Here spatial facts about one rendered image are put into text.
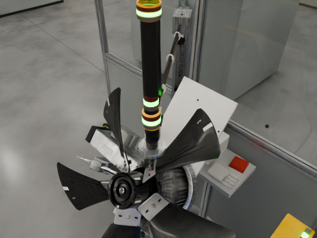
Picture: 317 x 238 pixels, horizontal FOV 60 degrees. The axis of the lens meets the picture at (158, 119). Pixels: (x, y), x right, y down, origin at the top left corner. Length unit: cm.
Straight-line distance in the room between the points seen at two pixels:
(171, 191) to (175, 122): 30
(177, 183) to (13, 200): 183
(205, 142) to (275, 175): 80
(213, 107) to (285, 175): 61
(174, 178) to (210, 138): 27
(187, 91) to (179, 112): 9
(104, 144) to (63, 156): 160
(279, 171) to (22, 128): 256
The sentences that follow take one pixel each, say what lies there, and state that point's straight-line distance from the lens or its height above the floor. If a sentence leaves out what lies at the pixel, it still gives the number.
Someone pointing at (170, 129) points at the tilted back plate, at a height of 119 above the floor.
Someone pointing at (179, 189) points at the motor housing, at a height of 113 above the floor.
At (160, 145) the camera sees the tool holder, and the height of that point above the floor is 147.
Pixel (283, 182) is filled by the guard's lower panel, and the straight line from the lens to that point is 155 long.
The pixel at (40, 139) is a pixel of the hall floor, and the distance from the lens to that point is 303.
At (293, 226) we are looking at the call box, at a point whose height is 107.
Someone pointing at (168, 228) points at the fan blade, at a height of 119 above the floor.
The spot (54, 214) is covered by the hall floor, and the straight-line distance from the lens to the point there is 242.
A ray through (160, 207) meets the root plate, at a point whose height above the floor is 118.
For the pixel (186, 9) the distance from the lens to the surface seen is 120.
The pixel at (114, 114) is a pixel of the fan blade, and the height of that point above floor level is 135.
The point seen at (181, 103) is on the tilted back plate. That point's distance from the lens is 114.
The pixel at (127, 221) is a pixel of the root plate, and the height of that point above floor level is 110.
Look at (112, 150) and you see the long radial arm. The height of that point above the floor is 112.
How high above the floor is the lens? 198
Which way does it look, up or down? 41 degrees down
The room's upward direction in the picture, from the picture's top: straight up
